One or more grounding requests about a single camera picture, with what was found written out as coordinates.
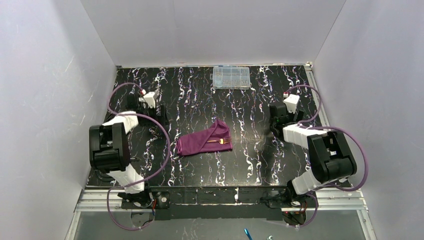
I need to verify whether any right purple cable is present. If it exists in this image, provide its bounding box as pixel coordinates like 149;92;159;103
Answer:
283;84;369;229

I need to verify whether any clear plastic compartment box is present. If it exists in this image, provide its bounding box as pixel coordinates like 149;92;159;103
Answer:
212;66;251;90

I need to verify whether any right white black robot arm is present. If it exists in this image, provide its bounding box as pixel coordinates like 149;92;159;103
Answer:
269;103;357;201

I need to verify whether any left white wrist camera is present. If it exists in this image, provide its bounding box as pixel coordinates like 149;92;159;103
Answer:
139;91;158;109

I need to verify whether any black coiled cable yellow plug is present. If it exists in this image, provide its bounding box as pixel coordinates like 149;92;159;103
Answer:
94;169;115;183

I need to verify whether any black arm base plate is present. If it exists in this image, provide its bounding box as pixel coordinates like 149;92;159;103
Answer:
118;186;318;222

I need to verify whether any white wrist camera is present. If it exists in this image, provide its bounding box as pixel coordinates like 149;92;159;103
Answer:
139;91;158;109
283;94;300;114

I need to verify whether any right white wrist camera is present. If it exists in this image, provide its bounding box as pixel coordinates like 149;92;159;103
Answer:
283;94;300;114

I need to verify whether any purple cloth napkin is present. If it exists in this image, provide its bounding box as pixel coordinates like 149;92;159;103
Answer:
176;119;233;157

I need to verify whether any aluminium frame rail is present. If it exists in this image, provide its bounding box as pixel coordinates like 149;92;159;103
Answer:
67;64;375;240

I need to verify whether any blue tool handle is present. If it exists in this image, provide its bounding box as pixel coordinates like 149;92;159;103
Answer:
244;228;253;240

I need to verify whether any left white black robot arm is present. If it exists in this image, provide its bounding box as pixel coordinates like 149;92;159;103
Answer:
89;90;169;207

